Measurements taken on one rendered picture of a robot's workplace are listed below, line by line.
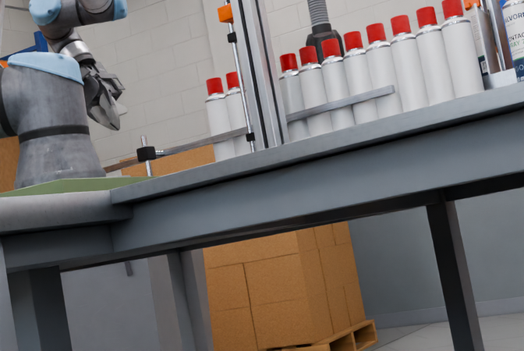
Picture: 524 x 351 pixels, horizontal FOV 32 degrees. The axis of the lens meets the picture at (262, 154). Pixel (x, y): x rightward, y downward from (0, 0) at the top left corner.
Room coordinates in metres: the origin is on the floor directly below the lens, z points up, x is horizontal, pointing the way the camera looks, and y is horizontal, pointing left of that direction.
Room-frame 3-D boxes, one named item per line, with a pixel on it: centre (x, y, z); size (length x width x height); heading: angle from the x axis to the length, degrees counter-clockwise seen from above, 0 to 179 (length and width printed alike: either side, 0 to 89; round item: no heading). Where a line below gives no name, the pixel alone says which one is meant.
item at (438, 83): (1.62, -0.33, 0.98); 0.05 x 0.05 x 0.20
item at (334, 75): (1.75, -0.17, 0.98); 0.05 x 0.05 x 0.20
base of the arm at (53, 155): (1.52, 0.34, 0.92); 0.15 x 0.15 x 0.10
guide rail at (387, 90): (1.96, 0.18, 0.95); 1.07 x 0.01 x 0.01; 53
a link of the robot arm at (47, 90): (1.52, 0.34, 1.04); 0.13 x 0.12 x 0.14; 88
